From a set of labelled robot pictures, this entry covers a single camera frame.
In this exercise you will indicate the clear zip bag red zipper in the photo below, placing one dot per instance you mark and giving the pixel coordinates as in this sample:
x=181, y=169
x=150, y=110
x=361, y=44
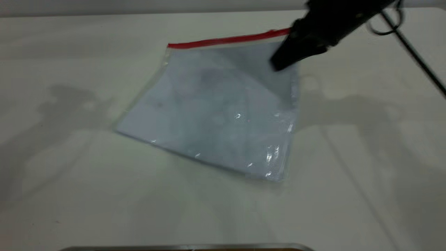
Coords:
x=167, y=69

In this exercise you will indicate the silver metal rim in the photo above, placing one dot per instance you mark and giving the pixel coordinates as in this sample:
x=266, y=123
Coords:
x=188, y=247

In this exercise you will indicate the white paper sheets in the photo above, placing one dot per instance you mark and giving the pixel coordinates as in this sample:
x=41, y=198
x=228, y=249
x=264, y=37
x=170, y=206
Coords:
x=216, y=111

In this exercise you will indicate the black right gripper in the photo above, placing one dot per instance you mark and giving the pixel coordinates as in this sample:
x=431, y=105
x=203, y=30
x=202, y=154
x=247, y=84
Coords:
x=334, y=17

